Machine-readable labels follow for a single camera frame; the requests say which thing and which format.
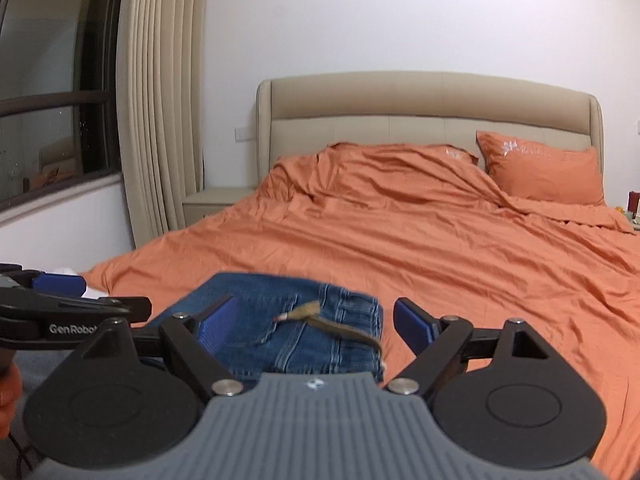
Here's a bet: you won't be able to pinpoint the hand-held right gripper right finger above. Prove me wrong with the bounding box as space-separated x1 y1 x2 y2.
387 297 551 397

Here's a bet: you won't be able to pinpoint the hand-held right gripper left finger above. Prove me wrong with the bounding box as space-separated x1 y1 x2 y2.
82 295 247 397

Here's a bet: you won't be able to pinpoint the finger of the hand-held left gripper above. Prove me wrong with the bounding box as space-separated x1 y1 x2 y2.
0 290 152 325
0 262 87 299

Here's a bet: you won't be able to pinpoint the blue denim pants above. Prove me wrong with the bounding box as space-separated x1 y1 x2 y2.
144 272 386 387

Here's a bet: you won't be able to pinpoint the person's left hand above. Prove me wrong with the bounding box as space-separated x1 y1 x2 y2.
0 364 22 436

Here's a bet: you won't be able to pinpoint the orange duvet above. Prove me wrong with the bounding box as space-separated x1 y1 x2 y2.
80 142 640 480

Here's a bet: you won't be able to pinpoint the dark framed window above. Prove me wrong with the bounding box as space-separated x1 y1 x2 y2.
0 0 127 212

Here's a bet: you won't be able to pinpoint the beige pleated curtain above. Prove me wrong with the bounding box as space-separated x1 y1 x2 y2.
116 0 211 251

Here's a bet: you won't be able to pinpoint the beige upholstered bed headboard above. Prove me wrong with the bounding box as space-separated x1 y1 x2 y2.
256 71 607 207

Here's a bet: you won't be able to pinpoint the tan cloth strap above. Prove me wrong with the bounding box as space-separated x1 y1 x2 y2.
274 300 384 357

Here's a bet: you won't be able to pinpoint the black cable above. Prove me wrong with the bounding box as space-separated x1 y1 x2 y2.
7 432 38 478

